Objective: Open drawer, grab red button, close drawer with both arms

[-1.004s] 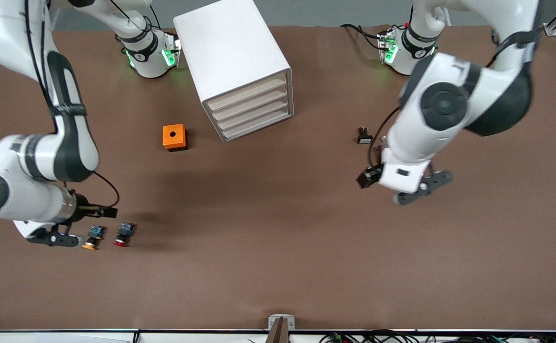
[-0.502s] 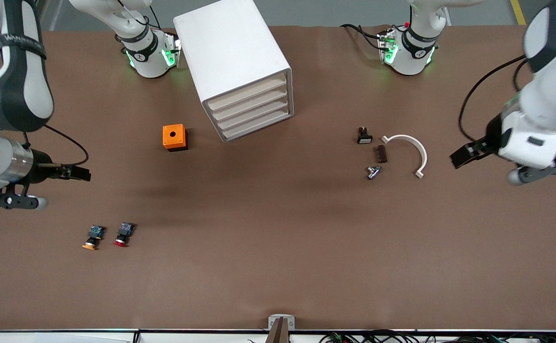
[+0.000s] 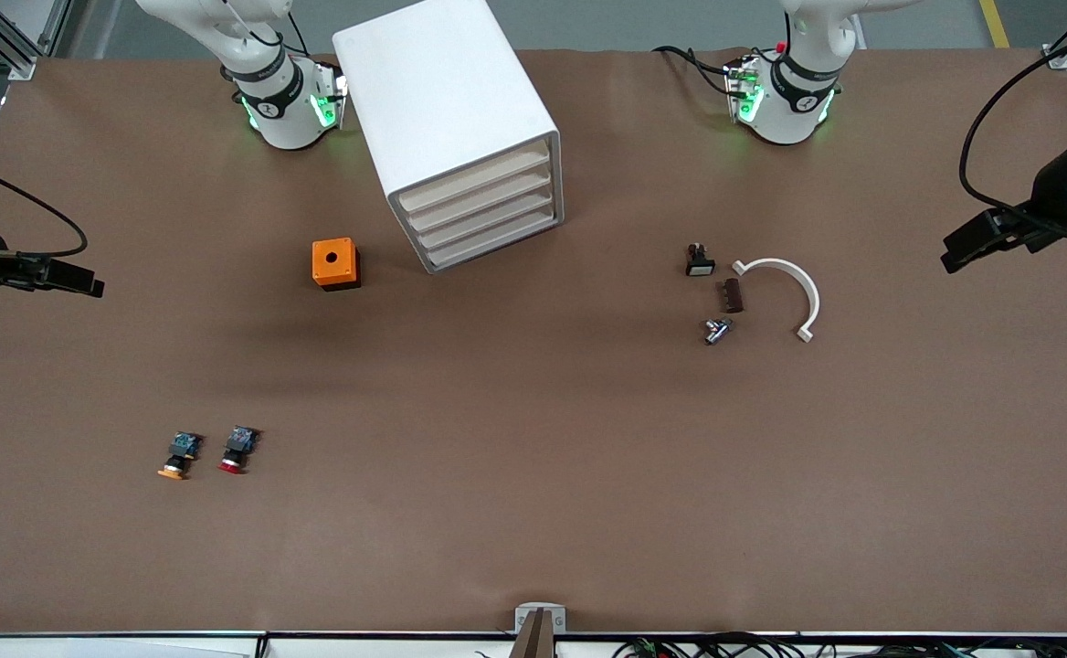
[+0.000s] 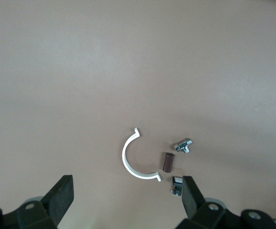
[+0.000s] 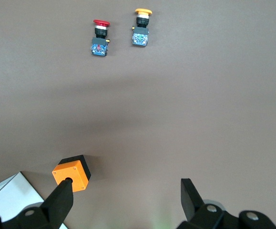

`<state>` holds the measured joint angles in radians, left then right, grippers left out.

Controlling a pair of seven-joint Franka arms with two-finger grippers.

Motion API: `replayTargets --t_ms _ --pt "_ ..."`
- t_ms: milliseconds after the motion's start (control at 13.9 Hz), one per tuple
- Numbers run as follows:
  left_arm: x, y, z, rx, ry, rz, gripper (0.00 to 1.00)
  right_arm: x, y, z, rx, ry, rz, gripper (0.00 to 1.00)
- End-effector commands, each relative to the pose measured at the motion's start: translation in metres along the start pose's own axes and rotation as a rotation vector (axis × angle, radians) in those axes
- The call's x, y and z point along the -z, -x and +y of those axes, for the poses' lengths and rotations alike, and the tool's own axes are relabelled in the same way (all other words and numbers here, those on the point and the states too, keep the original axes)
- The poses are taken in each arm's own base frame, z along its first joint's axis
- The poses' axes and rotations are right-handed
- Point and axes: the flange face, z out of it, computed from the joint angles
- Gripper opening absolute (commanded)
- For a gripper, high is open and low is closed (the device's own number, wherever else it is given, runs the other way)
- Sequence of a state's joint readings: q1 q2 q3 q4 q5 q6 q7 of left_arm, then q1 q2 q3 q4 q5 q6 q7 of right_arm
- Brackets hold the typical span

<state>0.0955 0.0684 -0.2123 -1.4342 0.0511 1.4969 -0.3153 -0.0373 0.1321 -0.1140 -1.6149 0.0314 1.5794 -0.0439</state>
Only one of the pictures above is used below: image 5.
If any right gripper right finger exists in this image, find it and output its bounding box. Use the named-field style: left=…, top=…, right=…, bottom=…
left=177, top=177, right=232, bottom=229

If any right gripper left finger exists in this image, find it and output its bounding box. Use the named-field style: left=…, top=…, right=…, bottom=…
left=18, top=179, right=74, bottom=229

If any red mushroom push button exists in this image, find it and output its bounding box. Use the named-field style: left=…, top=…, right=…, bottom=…
left=89, top=19, right=112, bottom=57

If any white drawer cabinet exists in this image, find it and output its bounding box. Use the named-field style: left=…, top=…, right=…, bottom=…
left=0, top=171, right=65, bottom=229

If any small blue orange connector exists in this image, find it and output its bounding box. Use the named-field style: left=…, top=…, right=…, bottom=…
left=129, top=8, right=153, bottom=48

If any orange button enclosure box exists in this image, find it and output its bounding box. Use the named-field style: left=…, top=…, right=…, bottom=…
left=51, top=155, right=92, bottom=193

